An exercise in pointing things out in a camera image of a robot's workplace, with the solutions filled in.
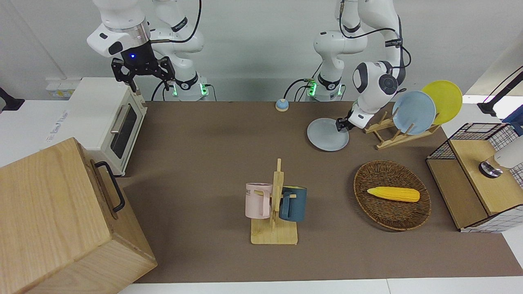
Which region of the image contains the wire and wood shelf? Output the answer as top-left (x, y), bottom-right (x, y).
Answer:
top-left (425, 122), bottom-right (523, 234)

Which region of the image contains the wooden mug tree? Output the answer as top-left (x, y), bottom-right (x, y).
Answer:
top-left (250, 158), bottom-right (299, 245)

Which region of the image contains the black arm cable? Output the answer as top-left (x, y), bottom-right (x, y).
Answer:
top-left (150, 0), bottom-right (203, 45)
top-left (338, 0), bottom-right (411, 91)

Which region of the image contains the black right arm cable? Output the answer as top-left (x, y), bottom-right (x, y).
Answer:
top-left (150, 0), bottom-right (203, 45)

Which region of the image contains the white cylinder device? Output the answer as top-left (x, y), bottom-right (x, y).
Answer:
top-left (478, 135), bottom-right (523, 179)

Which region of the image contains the yellow corn cob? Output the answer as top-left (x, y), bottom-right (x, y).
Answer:
top-left (367, 186), bottom-right (420, 203)

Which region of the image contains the yellow plate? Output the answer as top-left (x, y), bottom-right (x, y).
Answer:
top-left (421, 80), bottom-right (463, 125)

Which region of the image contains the white toaster oven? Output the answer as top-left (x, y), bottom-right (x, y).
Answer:
top-left (67, 77), bottom-right (148, 177)

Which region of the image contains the round wicker basket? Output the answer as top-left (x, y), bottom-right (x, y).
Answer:
top-left (353, 160), bottom-right (432, 232)

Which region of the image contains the black cabinet handle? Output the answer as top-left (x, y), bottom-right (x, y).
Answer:
top-left (94, 161), bottom-right (126, 213)

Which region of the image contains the teal mug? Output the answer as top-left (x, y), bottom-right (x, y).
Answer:
top-left (280, 186), bottom-right (308, 223)

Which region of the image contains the wooden plate rack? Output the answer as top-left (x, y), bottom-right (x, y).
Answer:
top-left (363, 111), bottom-right (443, 150)

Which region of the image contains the gray round plate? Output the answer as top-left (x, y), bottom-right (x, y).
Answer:
top-left (307, 118), bottom-right (350, 152)

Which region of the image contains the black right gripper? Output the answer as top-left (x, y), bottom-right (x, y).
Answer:
top-left (111, 40), bottom-right (177, 94)

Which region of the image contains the white power strip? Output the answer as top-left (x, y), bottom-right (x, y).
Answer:
top-left (45, 79), bottom-right (81, 99)

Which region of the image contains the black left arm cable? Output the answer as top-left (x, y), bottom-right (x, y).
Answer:
top-left (338, 0), bottom-right (411, 91)

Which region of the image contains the wooden drawer cabinet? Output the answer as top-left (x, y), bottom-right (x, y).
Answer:
top-left (0, 137), bottom-right (158, 294)

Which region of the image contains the pink mug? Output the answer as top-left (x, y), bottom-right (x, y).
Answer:
top-left (245, 183), bottom-right (273, 219)

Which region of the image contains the light blue plate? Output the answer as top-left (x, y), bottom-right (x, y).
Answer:
top-left (392, 91), bottom-right (437, 136)

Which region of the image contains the black camera stand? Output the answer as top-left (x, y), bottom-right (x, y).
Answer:
top-left (477, 65), bottom-right (523, 117)

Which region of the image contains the black clamp mount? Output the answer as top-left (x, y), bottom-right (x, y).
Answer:
top-left (0, 87), bottom-right (25, 112)

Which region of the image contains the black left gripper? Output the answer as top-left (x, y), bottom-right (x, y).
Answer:
top-left (335, 109), bottom-right (358, 132)

